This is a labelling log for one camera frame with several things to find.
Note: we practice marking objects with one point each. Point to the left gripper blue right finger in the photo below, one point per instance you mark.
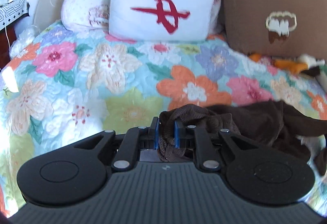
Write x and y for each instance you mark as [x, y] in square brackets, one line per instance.
[198, 140]

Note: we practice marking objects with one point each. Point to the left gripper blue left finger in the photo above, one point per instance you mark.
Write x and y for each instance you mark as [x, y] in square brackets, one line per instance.
[129, 145]

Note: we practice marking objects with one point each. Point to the dark brown sweater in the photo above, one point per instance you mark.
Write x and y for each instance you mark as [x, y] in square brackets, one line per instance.
[271, 123]

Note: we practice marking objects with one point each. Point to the floral quilt bedspread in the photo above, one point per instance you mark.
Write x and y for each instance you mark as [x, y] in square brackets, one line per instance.
[66, 86]

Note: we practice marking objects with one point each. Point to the white cushion red symbol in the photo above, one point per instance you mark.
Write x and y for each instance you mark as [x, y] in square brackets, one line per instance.
[160, 20]

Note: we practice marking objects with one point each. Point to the white goose plush toy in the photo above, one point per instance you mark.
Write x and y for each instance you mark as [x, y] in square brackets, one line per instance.
[304, 64]

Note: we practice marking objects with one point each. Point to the large brown pillow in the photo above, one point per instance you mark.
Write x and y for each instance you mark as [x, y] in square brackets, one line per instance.
[284, 28]

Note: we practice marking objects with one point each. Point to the dark wooden nightstand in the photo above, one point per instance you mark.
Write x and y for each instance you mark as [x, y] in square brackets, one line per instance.
[8, 36]

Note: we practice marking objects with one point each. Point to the patterned grey table runner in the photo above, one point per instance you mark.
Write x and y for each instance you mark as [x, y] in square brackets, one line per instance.
[11, 12]

